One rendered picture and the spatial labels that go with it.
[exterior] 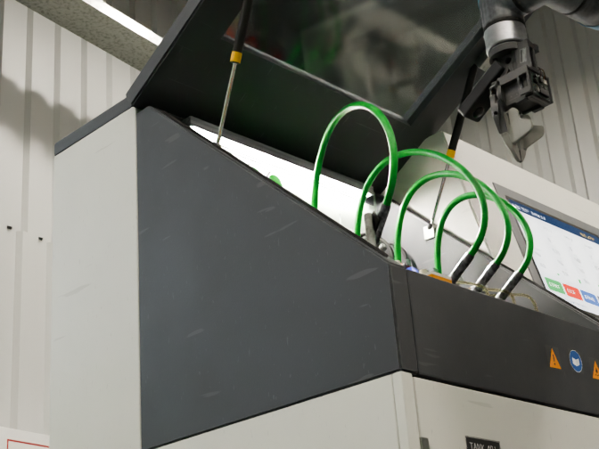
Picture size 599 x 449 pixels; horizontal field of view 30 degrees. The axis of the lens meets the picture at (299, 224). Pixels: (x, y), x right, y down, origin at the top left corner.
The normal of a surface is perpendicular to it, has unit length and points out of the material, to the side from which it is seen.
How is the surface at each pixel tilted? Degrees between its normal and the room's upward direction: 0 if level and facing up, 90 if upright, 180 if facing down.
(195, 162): 90
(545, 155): 90
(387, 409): 90
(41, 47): 90
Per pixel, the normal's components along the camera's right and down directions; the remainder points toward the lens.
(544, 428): 0.71, -0.32
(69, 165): -0.70, -0.23
